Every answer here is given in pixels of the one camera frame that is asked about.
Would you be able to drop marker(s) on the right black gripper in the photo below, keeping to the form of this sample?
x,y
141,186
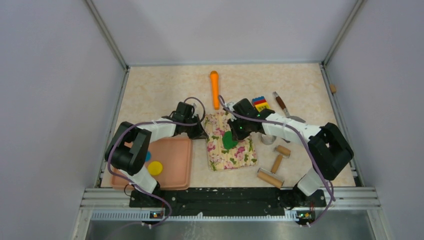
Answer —
x,y
238,136

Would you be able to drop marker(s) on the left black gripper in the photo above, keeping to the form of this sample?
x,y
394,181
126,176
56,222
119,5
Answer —
x,y
199,133

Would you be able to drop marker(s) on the green dough disc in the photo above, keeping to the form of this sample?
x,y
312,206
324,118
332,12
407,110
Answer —
x,y
228,142

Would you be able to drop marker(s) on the floral cutting board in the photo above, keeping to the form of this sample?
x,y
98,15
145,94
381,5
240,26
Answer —
x,y
219,159

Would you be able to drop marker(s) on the round metal cutter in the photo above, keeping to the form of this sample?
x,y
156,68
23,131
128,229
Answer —
x,y
267,139

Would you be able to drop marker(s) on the metal spatula wooden handle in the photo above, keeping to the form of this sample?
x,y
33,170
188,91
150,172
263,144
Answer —
x,y
285,110

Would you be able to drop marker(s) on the wooden double-ended roller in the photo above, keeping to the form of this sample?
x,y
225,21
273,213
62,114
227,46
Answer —
x,y
269,176

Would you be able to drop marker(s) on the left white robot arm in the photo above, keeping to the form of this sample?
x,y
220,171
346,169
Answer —
x,y
126,153

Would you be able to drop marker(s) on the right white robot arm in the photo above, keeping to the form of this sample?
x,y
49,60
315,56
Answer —
x,y
326,146

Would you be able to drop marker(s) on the blue dough disc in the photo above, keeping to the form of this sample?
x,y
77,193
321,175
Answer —
x,y
148,156

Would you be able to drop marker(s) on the yellow dough disc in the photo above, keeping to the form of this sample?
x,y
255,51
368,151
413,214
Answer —
x,y
155,168

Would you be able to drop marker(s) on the colourful toy block stack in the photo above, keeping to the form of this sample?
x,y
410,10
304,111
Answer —
x,y
260,103

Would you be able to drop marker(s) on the pink plastic tray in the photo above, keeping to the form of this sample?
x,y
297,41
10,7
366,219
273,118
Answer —
x,y
175,155

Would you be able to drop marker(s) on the orange toy microphone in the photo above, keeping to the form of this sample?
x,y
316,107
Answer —
x,y
214,80

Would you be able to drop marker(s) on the small wooden knob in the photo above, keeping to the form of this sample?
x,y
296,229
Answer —
x,y
332,88

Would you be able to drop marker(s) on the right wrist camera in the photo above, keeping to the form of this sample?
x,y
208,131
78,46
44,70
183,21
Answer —
x,y
229,107

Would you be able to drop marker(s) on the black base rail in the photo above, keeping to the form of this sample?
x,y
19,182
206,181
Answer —
x,y
227,202

